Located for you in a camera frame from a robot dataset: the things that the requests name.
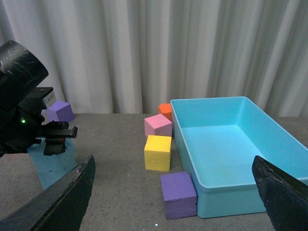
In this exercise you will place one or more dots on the pink foam block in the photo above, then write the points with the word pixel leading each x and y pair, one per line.
pixel 157 125

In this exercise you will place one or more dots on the white curtain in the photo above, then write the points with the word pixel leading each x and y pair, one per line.
pixel 129 56

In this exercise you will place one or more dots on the yellow foam block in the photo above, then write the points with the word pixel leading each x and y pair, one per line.
pixel 157 153

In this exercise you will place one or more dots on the purple foam block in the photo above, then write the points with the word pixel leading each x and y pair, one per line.
pixel 179 195
pixel 60 111

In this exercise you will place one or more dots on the purple foam block back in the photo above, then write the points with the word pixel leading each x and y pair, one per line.
pixel 60 111

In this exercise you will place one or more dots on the light blue block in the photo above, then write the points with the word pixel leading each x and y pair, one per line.
pixel 51 168

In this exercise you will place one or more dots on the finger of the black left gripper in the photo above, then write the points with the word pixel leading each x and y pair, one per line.
pixel 55 139

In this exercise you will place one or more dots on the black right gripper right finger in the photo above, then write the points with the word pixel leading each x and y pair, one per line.
pixel 284 197

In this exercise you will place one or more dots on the light blue plastic bin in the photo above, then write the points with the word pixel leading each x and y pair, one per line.
pixel 218 139

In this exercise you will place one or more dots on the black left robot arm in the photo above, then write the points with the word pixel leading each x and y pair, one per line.
pixel 20 73

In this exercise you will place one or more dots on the orange foam block right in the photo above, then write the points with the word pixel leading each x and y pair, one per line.
pixel 166 110

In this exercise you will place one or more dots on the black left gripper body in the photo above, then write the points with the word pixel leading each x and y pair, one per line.
pixel 19 130

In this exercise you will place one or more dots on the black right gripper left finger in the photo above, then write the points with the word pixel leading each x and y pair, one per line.
pixel 61 207

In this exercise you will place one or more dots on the purple foam block right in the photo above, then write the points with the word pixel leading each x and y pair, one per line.
pixel 179 195

